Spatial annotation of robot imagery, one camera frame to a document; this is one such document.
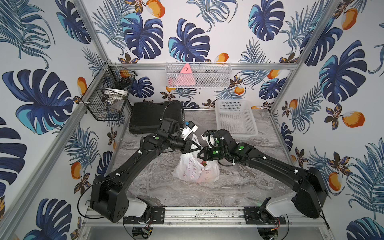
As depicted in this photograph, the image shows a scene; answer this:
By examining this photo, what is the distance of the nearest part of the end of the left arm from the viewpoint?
664 millimetres

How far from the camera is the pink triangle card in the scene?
2.96 ft

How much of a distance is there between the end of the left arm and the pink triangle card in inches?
13.3
